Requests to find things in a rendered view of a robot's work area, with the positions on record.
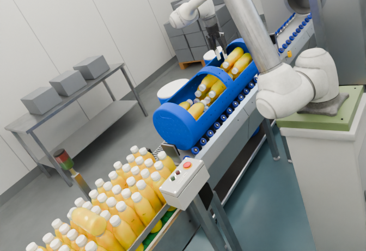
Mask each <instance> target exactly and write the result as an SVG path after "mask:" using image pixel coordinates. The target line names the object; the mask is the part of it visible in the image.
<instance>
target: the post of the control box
mask: <svg viewBox="0 0 366 251"><path fill-rule="evenodd" d="M190 206H191V208H192V209H193V211H194V213H195V215H196V217H197V218H198V220H199V222H200V224H201V226H202V228H203V230H204V232H205V234H206V236H207V238H208V239H209V241H210V243H211V245H212V247H213V249H214V251H226V249H225V247H224V245H223V243H222V241H221V239H220V237H219V235H218V233H217V231H216V229H215V227H214V225H213V223H212V221H211V219H210V217H209V215H208V213H207V211H206V209H205V207H204V205H203V203H202V201H201V199H200V197H199V195H198V194H197V195H196V196H195V197H194V199H193V200H192V201H191V203H190Z"/></svg>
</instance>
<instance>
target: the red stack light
mask: <svg viewBox="0 0 366 251"><path fill-rule="evenodd" d="M54 158H55V159H56V161H57V162H58V163H63V162H65V161H66V160H67V159H68V158H69V155H68V153H67V152H66V151H64V153H63V154H62V155H60V156H58V157H54Z"/></svg>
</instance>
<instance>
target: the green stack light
mask: <svg viewBox="0 0 366 251"><path fill-rule="evenodd" d="M59 165H60V166H61V167H62V169H63V170H68V169H70V168H71V167H72V166H73V165H74V162H73V160H72V159H71V157H69V158H68V159H67V160H66V161H65V162H63V163H59Z"/></svg>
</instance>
